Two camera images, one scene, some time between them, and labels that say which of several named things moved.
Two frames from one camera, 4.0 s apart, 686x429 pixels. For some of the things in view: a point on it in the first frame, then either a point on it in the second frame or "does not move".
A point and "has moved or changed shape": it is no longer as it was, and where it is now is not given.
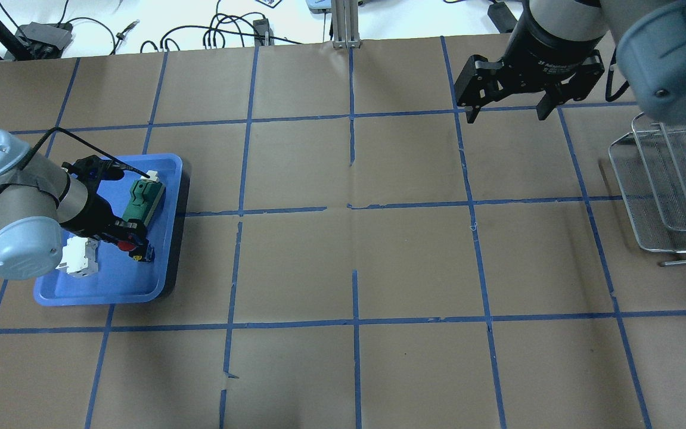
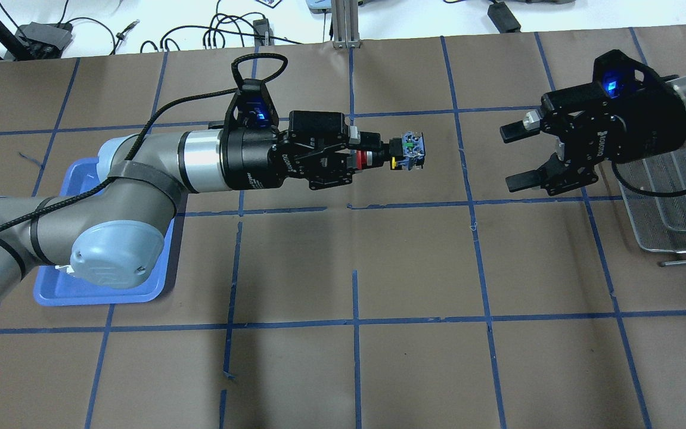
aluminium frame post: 345,24 does not move
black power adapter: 503,19 does not move
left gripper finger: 132,231 → 334,171
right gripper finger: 553,96 → 545,174
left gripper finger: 94,168 → 365,141
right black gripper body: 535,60 → 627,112
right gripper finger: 478,81 → 529,126
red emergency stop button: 139,252 has moved or changed shape
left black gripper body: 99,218 → 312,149
